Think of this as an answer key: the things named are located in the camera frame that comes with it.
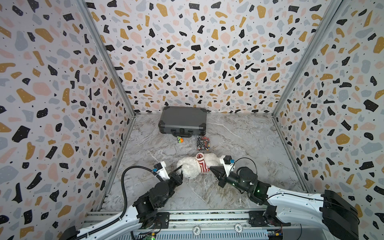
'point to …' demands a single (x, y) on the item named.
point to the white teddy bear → (190, 167)
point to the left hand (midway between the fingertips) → (187, 165)
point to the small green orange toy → (180, 140)
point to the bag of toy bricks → (203, 143)
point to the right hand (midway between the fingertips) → (211, 167)
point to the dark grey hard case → (183, 121)
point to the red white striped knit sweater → (199, 158)
